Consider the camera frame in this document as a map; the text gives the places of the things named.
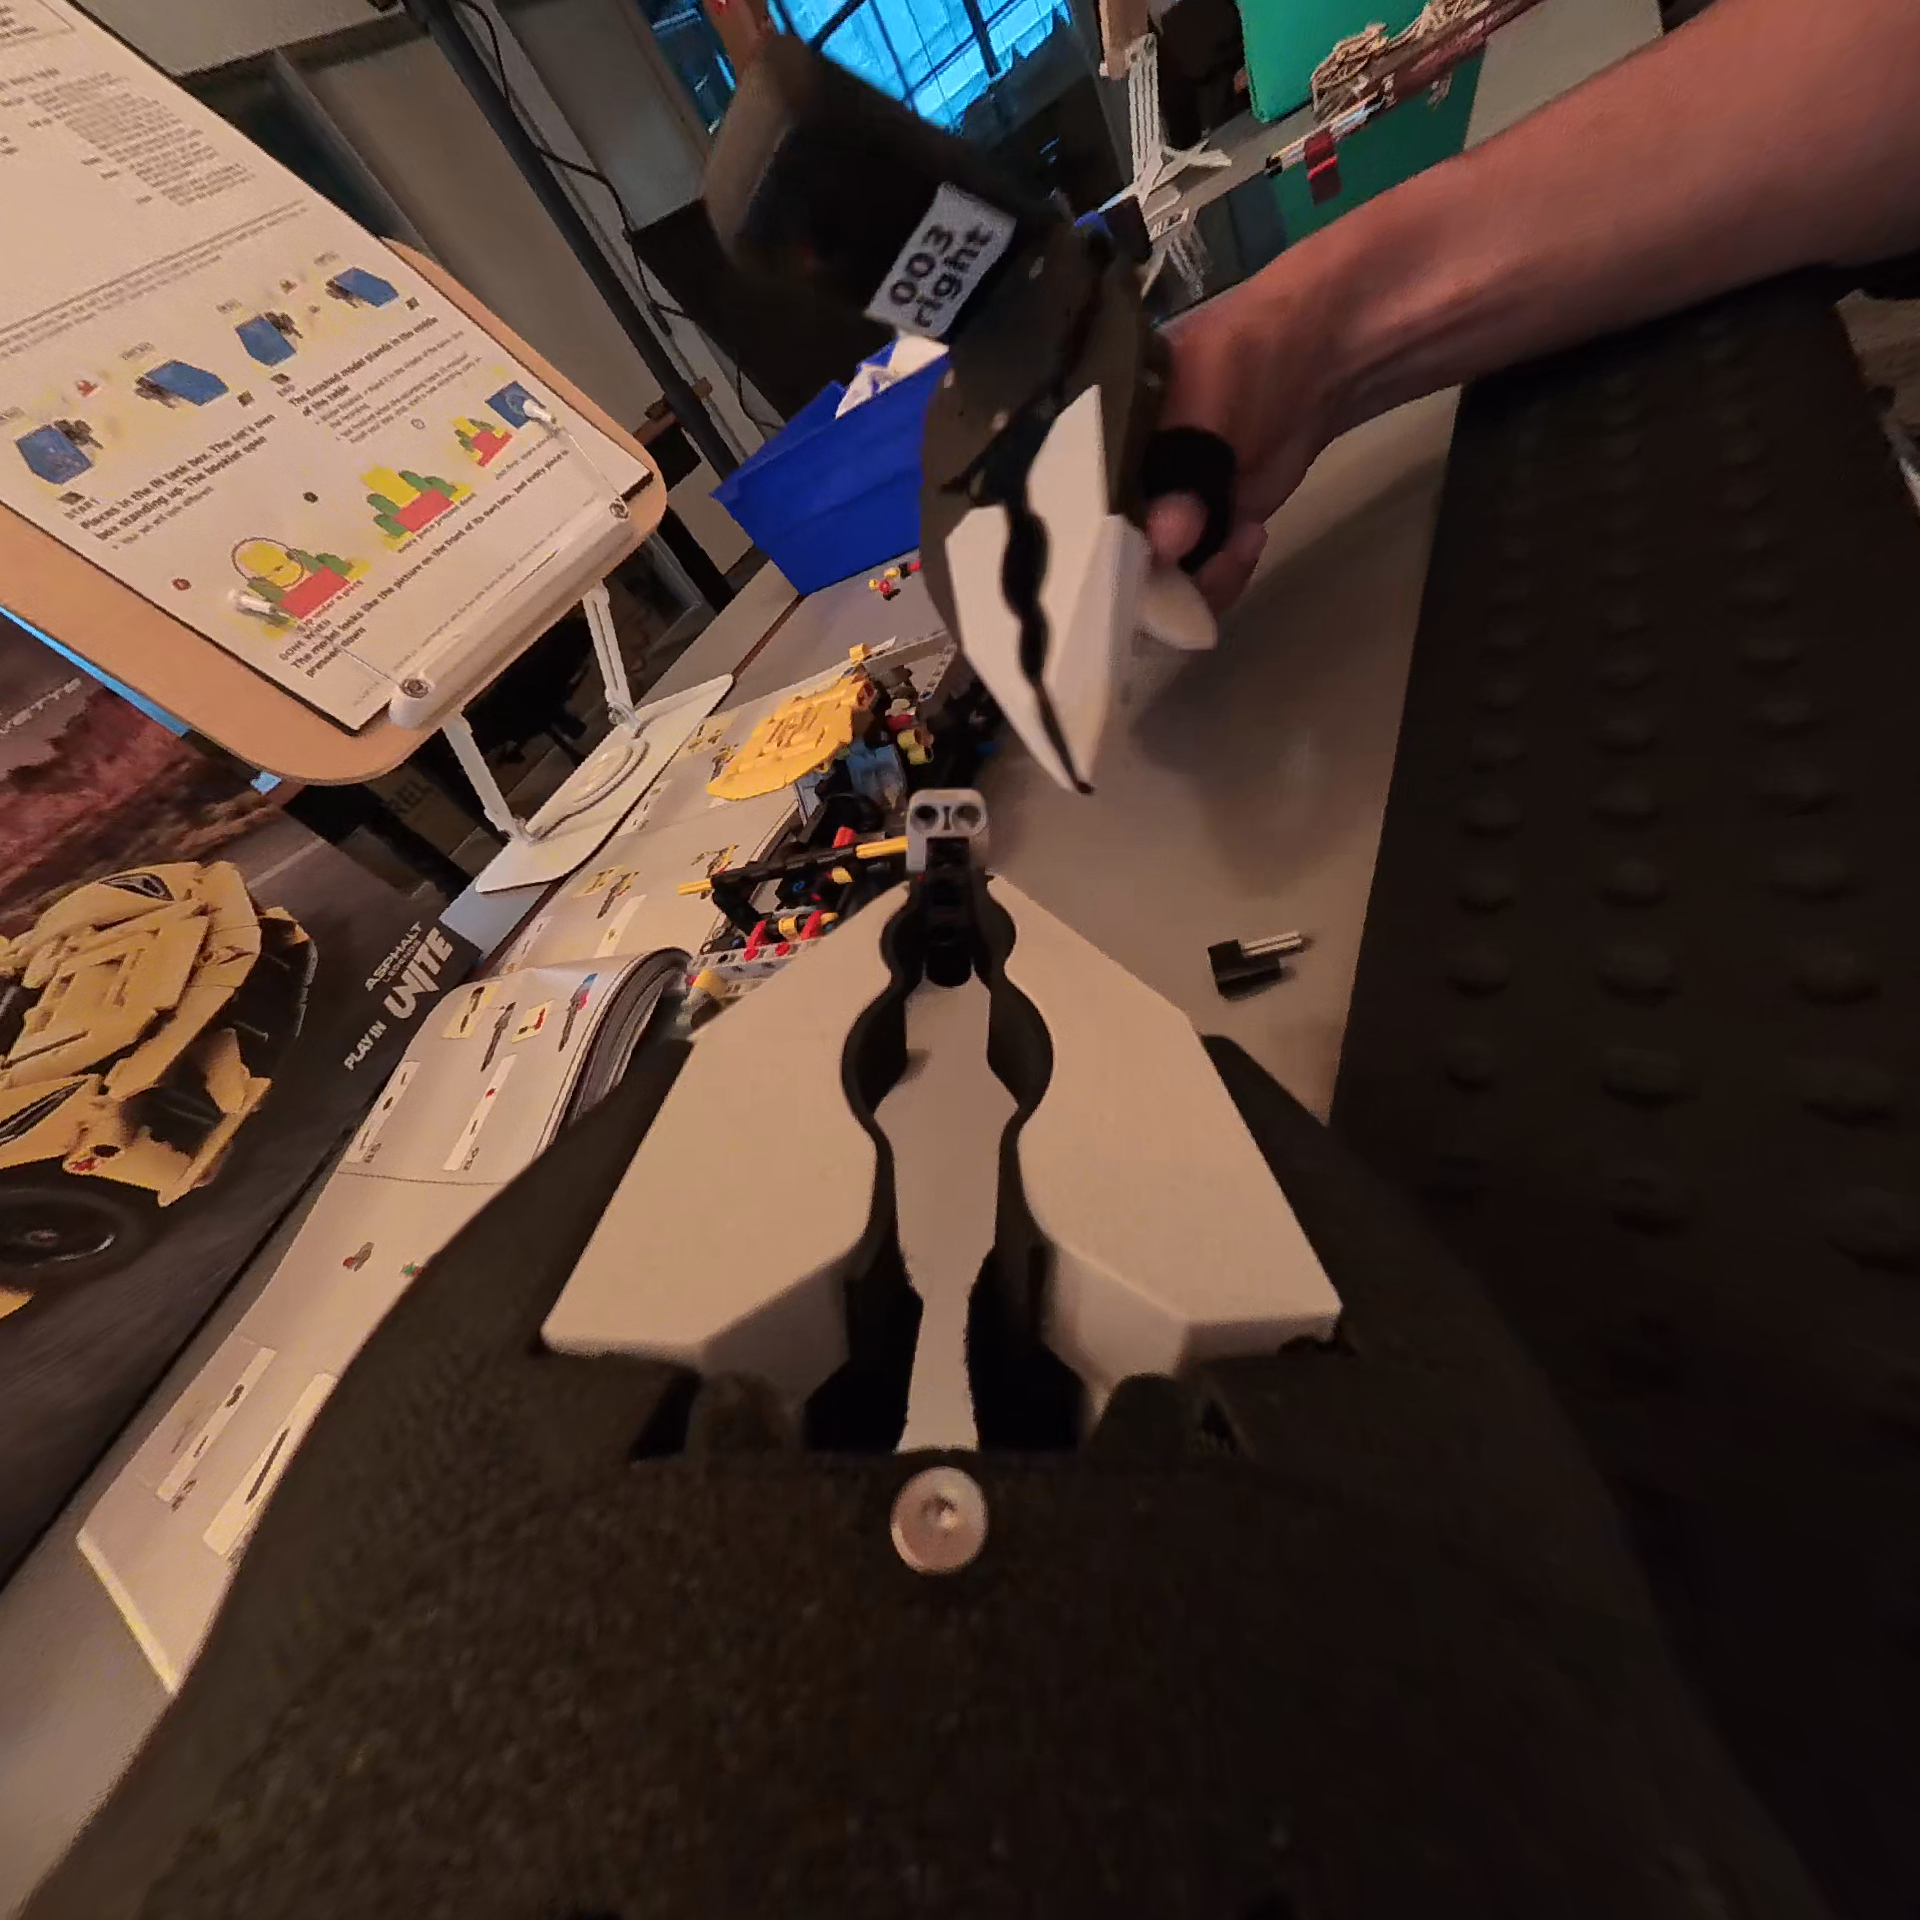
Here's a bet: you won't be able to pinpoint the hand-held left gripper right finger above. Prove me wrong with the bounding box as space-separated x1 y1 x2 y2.
983 877 1341 1382

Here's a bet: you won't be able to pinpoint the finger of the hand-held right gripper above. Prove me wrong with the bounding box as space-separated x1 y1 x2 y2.
943 510 1082 786
1026 387 1158 794

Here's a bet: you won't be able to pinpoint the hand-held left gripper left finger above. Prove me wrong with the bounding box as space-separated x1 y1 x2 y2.
545 877 914 1420

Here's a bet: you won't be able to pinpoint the person's right forearm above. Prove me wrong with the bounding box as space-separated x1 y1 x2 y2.
1289 0 1920 442

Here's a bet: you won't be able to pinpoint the grey desk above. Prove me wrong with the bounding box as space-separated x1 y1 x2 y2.
0 382 1466 1920

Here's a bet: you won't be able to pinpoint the person's right hand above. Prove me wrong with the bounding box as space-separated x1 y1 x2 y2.
1162 252 1356 617

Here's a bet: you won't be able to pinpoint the crumpled white papers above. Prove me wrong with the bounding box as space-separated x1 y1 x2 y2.
831 335 956 422

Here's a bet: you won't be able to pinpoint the blue storage bin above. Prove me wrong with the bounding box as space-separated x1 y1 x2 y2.
710 335 962 596

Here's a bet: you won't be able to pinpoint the partly built yellow toy car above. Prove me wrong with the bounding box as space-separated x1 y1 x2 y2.
675 637 1009 1001

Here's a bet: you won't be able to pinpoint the black piece with grey pin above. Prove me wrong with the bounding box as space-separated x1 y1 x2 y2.
1206 931 1313 1001

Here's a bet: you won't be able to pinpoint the open instruction booklet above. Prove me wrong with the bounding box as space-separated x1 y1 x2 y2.
76 675 844 1701

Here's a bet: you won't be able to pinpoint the green upright panel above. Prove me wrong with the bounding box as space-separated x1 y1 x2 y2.
1241 0 1489 202

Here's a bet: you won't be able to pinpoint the black perforated pad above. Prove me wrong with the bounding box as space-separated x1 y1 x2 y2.
1332 285 1920 1920

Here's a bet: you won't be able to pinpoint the brown toy model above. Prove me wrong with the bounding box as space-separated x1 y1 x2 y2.
1267 0 1521 191

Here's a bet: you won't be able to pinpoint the toy car box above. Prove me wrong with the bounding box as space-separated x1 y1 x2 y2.
0 615 482 1580

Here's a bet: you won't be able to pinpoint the printed instruction sheet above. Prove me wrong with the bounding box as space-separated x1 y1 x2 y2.
0 0 657 737

